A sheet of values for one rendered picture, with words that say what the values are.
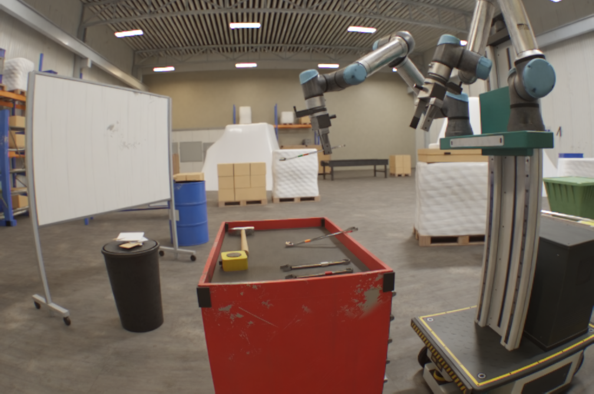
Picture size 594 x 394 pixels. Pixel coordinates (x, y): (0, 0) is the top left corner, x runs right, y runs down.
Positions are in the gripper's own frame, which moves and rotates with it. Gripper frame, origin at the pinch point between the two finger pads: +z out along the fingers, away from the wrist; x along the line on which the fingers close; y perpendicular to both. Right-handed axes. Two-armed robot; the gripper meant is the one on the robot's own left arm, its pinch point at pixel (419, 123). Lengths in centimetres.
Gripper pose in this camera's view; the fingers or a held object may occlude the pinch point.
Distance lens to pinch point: 108.5
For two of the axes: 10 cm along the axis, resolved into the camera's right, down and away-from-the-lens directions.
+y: -9.3, -3.7, 0.0
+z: -3.6, 9.1, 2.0
